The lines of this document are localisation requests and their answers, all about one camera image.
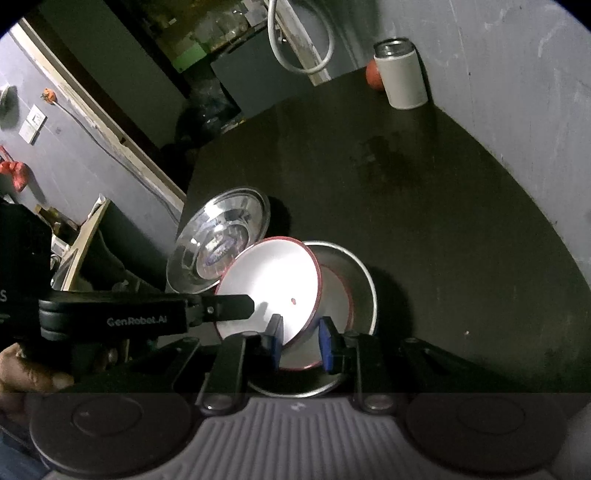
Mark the orange wall plug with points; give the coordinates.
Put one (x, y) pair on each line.
(48, 96)

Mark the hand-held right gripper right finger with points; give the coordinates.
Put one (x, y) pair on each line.
(328, 344)

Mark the white thermos flask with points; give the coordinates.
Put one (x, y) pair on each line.
(404, 74)

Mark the large white enamel bowl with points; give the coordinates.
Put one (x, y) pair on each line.
(277, 277)

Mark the small white enamel bowl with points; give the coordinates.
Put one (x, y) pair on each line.
(337, 300)

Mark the dark cabinet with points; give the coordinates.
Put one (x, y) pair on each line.
(258, 78)

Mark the wooden board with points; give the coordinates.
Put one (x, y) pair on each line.
(85, 242)

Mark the person's left hand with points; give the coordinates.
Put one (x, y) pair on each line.
(32, 369)

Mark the green box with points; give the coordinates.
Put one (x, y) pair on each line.
(189, 57)

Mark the steel plate with sticker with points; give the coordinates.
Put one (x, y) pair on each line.
(221, 230)

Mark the red cloth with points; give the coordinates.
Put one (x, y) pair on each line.
(14, 173)

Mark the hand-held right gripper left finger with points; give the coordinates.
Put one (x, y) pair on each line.
(277, 344)

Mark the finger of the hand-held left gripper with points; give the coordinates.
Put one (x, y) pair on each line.
(226, 308)

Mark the white wall switch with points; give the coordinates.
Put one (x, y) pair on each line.
(32, 124)

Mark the red tomato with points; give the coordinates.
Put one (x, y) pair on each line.
(373, 76)

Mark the steel bowl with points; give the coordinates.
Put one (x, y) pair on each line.
(364, 295)

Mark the dark plastic bags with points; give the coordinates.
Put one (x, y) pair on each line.
(207, 110)

